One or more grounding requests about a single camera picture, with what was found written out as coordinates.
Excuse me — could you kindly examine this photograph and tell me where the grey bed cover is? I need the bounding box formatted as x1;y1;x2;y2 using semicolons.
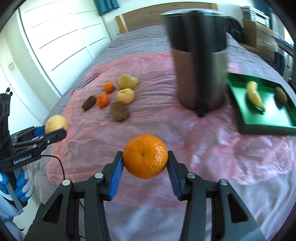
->
29;26;295;240

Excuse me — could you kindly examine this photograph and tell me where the pale yellow spotted apple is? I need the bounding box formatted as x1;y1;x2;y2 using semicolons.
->
45;115;69;133

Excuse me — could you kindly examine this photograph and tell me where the black steel electric kettle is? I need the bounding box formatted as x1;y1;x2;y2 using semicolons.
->
161;9;228;117

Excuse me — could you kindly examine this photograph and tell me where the large green yellow apple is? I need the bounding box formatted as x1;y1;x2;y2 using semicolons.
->
117;74;138;89

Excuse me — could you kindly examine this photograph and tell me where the yellow banana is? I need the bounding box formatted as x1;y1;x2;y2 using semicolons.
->
246;81;265;111

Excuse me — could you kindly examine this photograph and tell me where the orange mandarin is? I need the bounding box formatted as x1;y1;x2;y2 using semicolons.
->
103;82;115;94
122;135;168;179
96;93;109;108

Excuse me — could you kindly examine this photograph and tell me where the left blue gloved hand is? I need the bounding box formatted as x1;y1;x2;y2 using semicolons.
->
1;167;33;202

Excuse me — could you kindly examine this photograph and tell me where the wooden headboard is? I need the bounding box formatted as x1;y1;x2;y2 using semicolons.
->
115;1;218;34

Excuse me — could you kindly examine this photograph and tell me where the green metal tray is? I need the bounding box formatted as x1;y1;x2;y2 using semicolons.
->
226;72;296;136

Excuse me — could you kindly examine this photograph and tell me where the teal curtain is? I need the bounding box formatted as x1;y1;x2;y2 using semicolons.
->
94;0;120;16

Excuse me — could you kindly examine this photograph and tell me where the brown kiwi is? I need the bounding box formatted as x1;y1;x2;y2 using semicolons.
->
82;95;96;111
275;87;287;103
110;101;129;121

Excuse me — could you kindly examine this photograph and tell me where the small yellow apple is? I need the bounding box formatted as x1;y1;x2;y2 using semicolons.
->
116;88;135;104

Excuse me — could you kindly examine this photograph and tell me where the white printer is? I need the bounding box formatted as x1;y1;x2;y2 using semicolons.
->
241;6;270;28

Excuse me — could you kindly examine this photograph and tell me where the dark blue tote bag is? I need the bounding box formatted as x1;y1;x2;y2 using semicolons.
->
273;52;285;76

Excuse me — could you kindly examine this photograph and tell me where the pink plastic sheet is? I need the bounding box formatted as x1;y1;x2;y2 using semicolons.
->
45;52;296;209

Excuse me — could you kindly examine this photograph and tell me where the wooden drawer cabinet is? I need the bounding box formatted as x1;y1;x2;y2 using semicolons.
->
240;19;278;65

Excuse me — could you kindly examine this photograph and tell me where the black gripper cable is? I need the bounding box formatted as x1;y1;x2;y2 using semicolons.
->
41;154;67;181

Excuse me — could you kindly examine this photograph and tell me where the white wardrobe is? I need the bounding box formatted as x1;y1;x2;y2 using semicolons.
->
19;1;111;95

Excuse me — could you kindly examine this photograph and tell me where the white door with handle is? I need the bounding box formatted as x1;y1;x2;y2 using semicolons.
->
0;29;50;130

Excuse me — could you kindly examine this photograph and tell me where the black backpack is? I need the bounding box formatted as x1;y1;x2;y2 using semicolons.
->
223;16;244;43

